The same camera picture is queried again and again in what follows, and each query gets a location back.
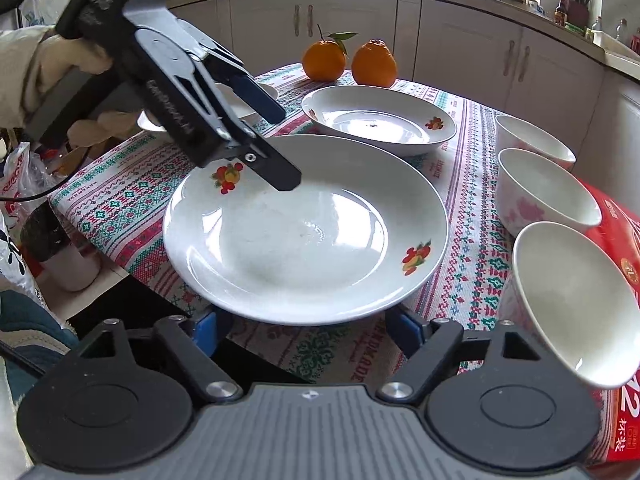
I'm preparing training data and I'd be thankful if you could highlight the patterned red green tablecloth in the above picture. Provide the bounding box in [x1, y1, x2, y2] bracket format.
[47, 62, 531, 386]

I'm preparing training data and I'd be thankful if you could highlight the red cardboard box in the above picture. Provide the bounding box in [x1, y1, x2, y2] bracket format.
[575, 177, 640, 468]

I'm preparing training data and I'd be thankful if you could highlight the plastic bag red print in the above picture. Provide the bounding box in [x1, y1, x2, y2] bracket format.
[0, 141, 51, 211]

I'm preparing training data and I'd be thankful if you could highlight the black cable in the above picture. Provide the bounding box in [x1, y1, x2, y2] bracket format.
[0, 145, 93, 203]

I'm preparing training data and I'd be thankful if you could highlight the orange with green leaf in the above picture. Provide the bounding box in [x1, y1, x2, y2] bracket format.
[302, 25, 360, 82]

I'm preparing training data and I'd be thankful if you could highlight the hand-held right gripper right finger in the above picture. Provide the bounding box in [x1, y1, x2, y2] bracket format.
[377, 310, 543, 403]

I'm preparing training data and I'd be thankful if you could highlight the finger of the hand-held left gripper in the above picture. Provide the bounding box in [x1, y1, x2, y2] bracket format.
[172, 60, 302, 192]
[192, 35, 287, 123]

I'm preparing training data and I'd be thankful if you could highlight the white plastic cup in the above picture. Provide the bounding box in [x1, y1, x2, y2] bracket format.
[40, 242, 102, 292]

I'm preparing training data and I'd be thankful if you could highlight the dark red knife block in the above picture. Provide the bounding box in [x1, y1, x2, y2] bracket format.
[565, 0, 593, 29]

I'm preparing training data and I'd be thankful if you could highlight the bumpy orange without leaf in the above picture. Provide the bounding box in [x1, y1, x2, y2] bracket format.
[351, 39, 398, 87]

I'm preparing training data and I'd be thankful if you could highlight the white plate fruit print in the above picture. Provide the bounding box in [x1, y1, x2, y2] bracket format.
[301, 85, 458, 157]
[162, 134, 449, 326]
[136, 82, 279, 134]

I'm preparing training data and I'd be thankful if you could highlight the person's left hand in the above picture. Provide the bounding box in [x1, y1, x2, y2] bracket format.
[0, 27, 148, 148]

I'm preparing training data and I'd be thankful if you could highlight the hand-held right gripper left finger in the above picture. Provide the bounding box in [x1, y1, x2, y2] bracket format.
[75, 310, 244, 403]

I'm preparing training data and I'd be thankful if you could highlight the white rectangular basin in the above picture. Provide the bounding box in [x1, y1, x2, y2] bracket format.
[590, 30, 640, 63]

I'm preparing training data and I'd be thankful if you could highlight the white bowl pink floral print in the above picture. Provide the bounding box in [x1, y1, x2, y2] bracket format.
[495, 148, 603, 238]
[494, 114, 577, 171]
[511, 221, 640, 391]

